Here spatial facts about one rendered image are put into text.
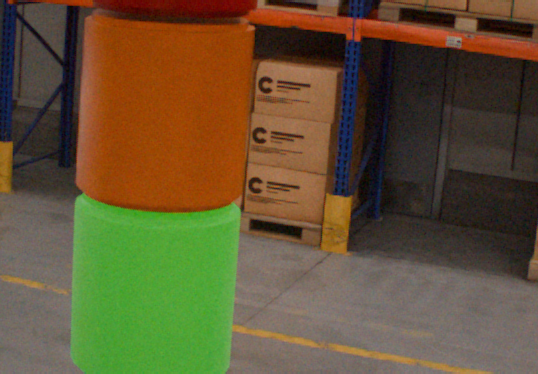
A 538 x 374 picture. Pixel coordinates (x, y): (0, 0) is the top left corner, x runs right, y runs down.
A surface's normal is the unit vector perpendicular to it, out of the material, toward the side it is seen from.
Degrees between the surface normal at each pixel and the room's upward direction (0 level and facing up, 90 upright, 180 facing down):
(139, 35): 90
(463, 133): 90
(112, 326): 90
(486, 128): 90
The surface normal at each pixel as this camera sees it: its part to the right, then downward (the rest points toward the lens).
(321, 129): -0.35, 0.15
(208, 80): 0.54, 0.24
